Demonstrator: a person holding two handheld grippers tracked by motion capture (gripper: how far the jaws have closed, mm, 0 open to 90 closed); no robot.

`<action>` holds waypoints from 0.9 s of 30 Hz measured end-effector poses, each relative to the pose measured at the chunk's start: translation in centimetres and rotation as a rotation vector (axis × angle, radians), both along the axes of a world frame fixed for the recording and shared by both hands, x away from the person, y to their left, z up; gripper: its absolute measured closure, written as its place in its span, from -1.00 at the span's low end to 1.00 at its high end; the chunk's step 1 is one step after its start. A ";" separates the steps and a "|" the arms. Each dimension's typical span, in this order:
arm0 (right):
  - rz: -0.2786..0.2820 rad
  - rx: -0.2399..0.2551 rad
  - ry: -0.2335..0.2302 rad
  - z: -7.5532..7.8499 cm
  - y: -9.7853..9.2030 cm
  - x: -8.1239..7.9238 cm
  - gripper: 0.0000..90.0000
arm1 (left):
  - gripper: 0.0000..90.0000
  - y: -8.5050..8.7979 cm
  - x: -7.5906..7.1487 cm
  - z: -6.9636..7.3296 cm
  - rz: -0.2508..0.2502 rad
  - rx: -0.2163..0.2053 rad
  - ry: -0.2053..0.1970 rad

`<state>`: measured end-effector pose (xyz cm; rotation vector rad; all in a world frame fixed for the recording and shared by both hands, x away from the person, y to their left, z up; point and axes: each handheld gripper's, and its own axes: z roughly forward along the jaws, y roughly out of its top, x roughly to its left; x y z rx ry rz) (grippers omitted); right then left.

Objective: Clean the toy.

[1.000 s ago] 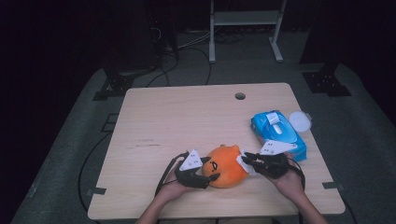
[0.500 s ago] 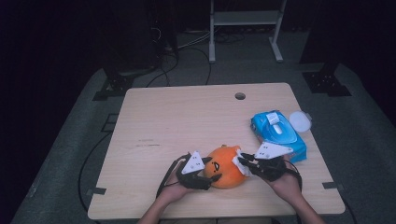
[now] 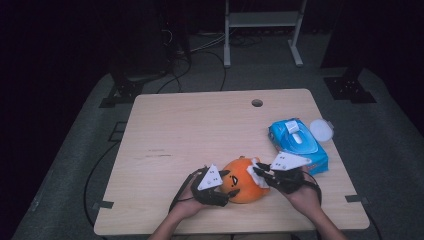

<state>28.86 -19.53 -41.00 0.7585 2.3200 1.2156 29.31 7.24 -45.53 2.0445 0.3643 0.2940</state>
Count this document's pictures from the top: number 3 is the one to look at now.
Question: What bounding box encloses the blue wet wipe pack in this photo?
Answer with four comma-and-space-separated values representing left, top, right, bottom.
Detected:
268, 117, 330, 176

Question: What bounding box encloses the white round plastic lid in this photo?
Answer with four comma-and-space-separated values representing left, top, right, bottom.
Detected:
309, 118, 335, 143

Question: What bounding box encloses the black floor cable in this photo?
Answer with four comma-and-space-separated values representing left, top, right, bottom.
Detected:
155, 55, 193, 95
196, 49, 228, 92
83, 141, 120, 231

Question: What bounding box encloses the orange plush toy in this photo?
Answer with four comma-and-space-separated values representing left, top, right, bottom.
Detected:
219, 155, 271, 204

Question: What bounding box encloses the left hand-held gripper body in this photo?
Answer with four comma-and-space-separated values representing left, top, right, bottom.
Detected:
191, 163, 231, 208

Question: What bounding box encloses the person's left hand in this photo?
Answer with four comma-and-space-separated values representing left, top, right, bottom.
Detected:
169, 181, 212, 218

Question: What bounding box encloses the person's right hand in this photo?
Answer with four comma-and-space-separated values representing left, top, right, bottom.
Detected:
285, 166, 323, 220

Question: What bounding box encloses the black stand base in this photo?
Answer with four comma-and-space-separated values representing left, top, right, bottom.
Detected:
99, 74, 169, 109
322, 66, 378, 105

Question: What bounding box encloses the white wet wipe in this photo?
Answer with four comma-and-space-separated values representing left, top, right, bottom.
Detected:
246, 157, 270, 190

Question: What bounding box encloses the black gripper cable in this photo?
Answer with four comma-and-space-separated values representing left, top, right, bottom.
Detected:
168, 166, 205, 214
301, 169, 324, 206

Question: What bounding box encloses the black tape strip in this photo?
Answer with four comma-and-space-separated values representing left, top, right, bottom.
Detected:
344, 194, 370, 204
92, 200, 115, 210

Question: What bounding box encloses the white metal stand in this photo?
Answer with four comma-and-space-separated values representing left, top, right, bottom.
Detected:
223, 0, 308, 69

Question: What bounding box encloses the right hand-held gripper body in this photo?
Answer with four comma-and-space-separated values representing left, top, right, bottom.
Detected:
266, 151, 313, 195

